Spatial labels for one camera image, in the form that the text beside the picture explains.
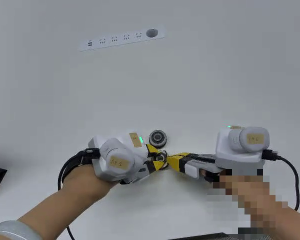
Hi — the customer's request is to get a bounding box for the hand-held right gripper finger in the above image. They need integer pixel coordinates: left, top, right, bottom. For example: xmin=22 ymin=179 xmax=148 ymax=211
xmin=167 ymin=151 xmax=217 ymax=164
xmin=168 ymin=157 xmax=225 ymax=182

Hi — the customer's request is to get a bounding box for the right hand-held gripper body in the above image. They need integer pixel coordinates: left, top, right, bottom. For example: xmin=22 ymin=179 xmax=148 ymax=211
xmin=214 ymin=125 xmax=271 ymax=176

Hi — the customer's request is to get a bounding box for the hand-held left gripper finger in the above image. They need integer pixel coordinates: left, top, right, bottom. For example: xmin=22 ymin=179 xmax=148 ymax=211
xmin=142 ymin=158 xmax=169 ymax=177
xmin=144 ymin=143 xmax=166 ymax=159

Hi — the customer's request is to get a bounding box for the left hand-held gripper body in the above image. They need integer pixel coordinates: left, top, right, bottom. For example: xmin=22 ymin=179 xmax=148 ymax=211
xmin=87 ymin=131 xmax=151 ymax=185

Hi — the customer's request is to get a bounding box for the black rubber ring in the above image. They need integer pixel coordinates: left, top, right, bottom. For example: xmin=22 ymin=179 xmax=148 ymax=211
xmin=148 ymin=129 xmax=169 ymax=149

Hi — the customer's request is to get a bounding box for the metal wheel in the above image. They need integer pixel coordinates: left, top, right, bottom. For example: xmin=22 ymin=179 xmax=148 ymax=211
xmin=151 ymin=131 xmax=166 ymax=146
xmin=156 ymin=152 xmax=168 ymax=168

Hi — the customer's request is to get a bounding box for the person's right forearm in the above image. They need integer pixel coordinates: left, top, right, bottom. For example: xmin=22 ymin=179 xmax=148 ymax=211
xmin=277 ymin=199 xmax=300 ymax=240

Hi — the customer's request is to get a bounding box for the person's left hand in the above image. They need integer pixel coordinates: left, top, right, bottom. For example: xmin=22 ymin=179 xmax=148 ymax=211
xmin=61 ymin=163 xmax=120 ymax=209

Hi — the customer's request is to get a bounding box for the white table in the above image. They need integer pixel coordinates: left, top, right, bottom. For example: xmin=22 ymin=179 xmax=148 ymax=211
xmin=0 ymin=0 xmax=300 ymax=240

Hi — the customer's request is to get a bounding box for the dark mesh pad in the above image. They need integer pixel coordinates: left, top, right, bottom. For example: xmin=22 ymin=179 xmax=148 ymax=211
xmin=168 ymin=231 xmax=240 ymax=240

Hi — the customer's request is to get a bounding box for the white power strip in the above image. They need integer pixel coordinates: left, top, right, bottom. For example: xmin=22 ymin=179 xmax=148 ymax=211
xmin=78 ymin=24 xmax=166 ymax=52

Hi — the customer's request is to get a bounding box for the pale jade bangle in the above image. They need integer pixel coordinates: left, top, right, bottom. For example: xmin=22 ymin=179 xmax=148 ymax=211
xmin=0 ymin=219 xmax=44 ymax=240

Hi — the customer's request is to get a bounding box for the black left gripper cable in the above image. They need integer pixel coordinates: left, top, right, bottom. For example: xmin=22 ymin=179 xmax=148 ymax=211
xmin=57 ymin=148 xmax=101 ymax=240

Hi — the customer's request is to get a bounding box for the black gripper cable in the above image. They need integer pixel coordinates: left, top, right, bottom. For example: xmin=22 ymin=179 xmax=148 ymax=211
xmin=57 ymin=148 xmax=101 ymax=240
xmin=261 ymin=148 xmax=300 ymax=212

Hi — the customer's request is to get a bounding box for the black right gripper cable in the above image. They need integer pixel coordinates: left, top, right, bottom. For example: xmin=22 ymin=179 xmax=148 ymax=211
xmin=261 ymin=148 xmax=300 ymax=212

